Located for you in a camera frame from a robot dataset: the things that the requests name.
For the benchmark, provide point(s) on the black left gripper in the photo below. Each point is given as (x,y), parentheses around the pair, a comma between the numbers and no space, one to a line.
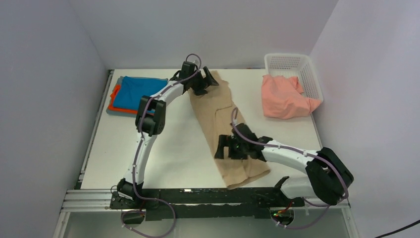
(205,83)

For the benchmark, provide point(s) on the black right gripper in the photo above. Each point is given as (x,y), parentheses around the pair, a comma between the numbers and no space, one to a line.
(226,141)

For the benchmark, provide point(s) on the beige t-shirt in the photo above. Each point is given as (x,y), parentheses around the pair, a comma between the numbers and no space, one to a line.
(213,112)

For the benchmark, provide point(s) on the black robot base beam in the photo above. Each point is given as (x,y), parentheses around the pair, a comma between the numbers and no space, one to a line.
(182,203)

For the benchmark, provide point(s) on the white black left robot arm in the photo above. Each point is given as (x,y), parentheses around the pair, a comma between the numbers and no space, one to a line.
(150,121)

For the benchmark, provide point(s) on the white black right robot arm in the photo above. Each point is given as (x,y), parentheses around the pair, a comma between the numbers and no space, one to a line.
(325,175)

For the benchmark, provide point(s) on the pink t-shirt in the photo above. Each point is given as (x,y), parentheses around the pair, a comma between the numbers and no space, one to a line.
(283,98)

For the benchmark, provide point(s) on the blue folded t-shirt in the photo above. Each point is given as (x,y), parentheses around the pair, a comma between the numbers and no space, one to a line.
(140,94)

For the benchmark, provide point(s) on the white plastic laundry basket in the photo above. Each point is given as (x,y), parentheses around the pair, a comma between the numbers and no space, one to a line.
(301,66)

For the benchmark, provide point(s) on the orange folded t-shirt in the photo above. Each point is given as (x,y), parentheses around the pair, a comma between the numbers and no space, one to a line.
(125,98)

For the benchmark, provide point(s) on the grey folded t-shirt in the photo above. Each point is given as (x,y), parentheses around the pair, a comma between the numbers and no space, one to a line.
(113,113)

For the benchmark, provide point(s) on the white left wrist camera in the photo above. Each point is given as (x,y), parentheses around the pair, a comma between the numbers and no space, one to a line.
(196,60)

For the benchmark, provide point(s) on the aluminium frame rails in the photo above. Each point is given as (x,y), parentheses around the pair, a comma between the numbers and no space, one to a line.
(81,200)

